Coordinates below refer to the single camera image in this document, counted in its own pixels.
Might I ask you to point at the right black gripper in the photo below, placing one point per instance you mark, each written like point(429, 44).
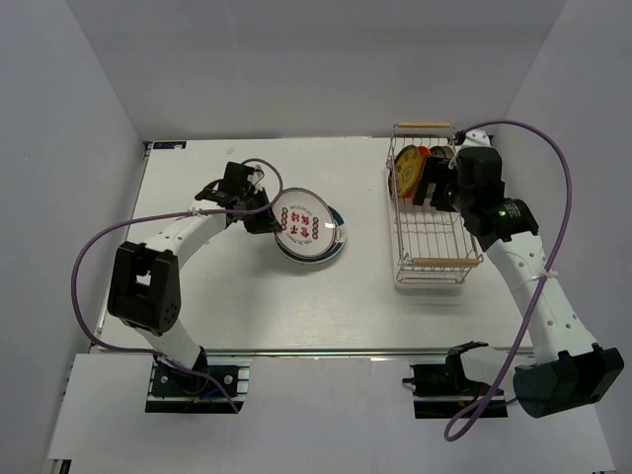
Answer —
point(435, 172)

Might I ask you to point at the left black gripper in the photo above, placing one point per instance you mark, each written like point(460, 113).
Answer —
point(269, 223)

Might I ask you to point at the blue floral plate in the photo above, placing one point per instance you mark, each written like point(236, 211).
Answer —
point(438, 152)

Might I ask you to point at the yellow patterned plate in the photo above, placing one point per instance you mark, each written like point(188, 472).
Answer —
point(408, 166)

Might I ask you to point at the white green-rimmed plate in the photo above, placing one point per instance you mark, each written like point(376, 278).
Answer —
point(336, 232)
point(307, 225)

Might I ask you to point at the white plate red characters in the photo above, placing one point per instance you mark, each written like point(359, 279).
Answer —
point(311, 260)

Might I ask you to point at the orange plastic plate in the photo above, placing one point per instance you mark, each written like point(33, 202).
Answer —
point(424, 153)

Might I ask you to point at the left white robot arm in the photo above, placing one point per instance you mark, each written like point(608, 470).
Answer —
point(145, 289)

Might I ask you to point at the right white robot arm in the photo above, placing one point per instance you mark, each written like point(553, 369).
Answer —
point(570, 369)

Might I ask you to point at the cream floral plate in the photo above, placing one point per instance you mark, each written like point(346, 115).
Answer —
point(449, 151)

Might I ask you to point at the white drip tray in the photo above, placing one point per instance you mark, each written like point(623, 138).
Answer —
point(429, 248)

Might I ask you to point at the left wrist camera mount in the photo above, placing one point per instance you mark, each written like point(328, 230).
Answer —
point(255, 176)

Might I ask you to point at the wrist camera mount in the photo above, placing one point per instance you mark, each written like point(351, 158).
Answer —
point(255, 176)
point(472, 138)

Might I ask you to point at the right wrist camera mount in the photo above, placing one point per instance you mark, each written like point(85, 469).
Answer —
point(472, 138)

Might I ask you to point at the metal wire dish rack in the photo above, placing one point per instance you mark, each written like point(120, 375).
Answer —
point(429, 134)

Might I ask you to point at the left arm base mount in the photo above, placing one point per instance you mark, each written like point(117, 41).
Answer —
point(171, 391)

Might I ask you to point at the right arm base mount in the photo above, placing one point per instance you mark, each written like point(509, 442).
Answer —
point(441, 389)

